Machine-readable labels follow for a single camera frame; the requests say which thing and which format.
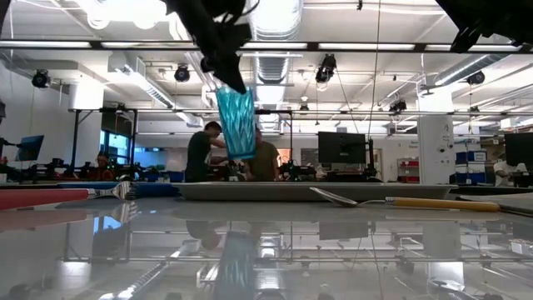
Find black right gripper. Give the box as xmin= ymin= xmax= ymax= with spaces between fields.
xmin=435 ymin=0 xmax=533 ymax=54

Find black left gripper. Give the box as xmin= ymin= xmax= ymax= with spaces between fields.
xmin=164 ymin=0 xmax=253 ymax=95

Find teal faceted plastic cup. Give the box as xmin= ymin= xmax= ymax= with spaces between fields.
xmin=215 ymin=85 xmax=257 ymax=162

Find spoon with yellow handle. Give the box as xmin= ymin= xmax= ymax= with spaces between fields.
xmin=309 ymin=186 xmax=501 ymax=213

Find fork with red handle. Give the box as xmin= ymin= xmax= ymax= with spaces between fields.
xmin=0 ymin=181 xmax=139 ymax=211

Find grey plastic tray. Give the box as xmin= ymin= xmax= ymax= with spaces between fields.
xmin=172 ymin=182 xmax=459 ymax=203

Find person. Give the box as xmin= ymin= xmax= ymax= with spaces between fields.
xmin=185 ymin=121 xmax=229 ymax=183
xmin=92 ymin=152 xmax=117 ymax=181
xmin=493 ymin=160 xmax=528 ymax=188
xmin=252 ymin=127 xmax=281 ymax=183

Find white square column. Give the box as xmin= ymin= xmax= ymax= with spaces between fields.
xmin=417 ymin=114 xmax=455 ymax=185

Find black monitor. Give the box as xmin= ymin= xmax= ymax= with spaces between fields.
xmin=505 ymin=132 xmax=533 ymax=168
xmin=317 ymin=131 xmax=367 ymax=165

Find blue storage bins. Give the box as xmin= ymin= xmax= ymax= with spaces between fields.
xmin=455 ymin=149 xmax=488 ymax=185

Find shelf with red bins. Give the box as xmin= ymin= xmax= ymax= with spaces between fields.
xmin=396 ymin=157 xmax=421 ymax=184

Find tilted monitor with blue screen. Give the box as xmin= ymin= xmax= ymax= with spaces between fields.
xmin=15 ymin=134 xmax=45 ymax=163

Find silver ventilation duct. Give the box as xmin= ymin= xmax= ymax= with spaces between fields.
xmin=247 ymin=0 xmax=305 ymax=84
xmin=432 ymin=53 xmax=533 ymax=87

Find black metal stand frame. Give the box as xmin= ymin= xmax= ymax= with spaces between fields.
xmin=68 ymin=107 xmax=139 ymax=180

